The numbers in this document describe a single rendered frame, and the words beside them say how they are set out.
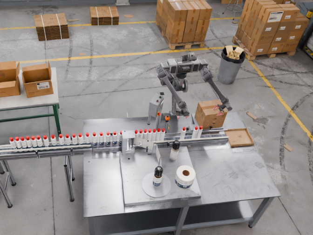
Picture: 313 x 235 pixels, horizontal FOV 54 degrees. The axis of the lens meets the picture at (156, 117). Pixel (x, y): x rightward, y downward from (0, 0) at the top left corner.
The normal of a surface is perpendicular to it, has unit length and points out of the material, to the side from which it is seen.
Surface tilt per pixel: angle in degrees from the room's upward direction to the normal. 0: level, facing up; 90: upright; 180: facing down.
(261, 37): 89
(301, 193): 0
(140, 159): 0
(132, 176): 0
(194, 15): 90
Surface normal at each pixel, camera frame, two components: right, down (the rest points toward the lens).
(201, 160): 0.10, -0.70
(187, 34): 0.29, 0.66
